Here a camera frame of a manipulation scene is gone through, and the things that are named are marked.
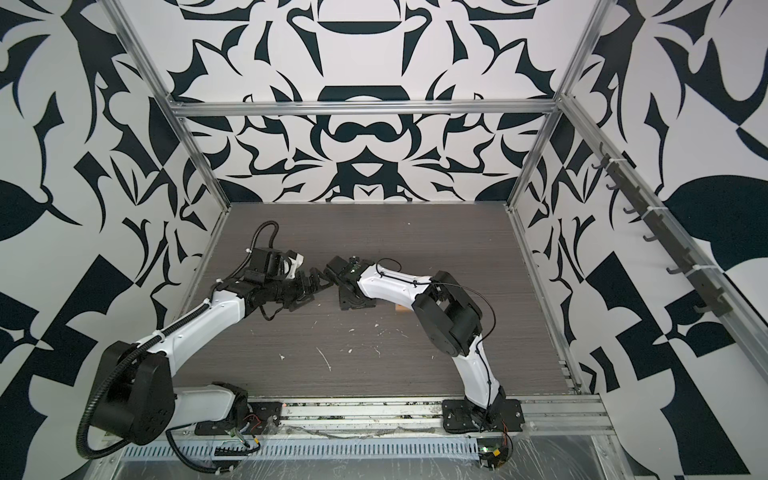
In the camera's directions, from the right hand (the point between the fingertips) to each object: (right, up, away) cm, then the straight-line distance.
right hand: (353, 300), depth 92 cm
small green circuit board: (+35, -31, -21) cm, 51 cm away
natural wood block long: (+15, -2, -1) cm, 15 cm away
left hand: (-7, +6, -9) cm, 13 cm away
